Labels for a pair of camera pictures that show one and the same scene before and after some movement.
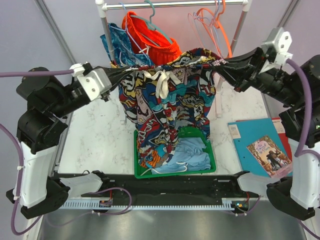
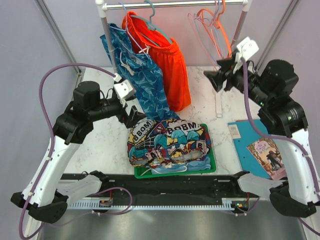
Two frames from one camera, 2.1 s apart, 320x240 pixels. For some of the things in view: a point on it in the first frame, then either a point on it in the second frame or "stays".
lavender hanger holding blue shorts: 124,55 -> 137,45
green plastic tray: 186,132 stays
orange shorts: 145,39 stays
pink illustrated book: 275,162 stays
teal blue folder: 245,133 stays
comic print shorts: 162,100 -> 154,142
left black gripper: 115,74 -> 124,117
